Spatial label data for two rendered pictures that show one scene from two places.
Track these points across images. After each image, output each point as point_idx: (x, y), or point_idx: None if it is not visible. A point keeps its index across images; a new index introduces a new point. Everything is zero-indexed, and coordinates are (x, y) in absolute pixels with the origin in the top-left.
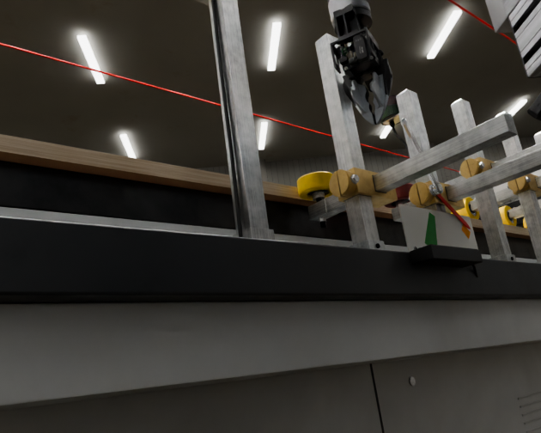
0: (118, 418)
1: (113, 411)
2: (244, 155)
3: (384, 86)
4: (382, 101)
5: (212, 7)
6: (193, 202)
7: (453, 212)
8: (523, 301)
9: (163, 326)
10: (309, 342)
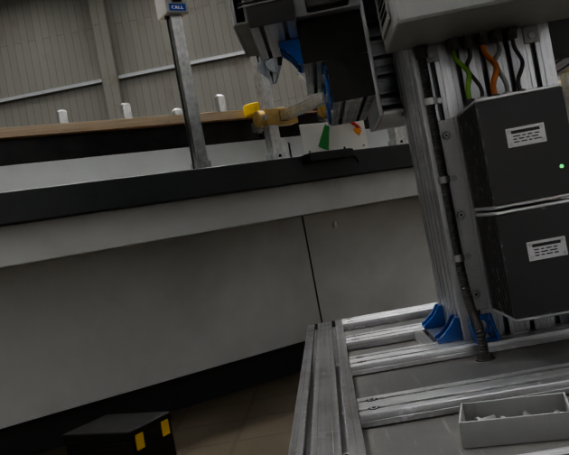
0: (146, 254)
1: (144, 251)
2: (191, 121)
3: (277, 60)
4: (275, 70)
5: (168, 28)
6: (175, 134)
7: None
8: (412, 168)
9: (157, 214)
10: (235, 214)
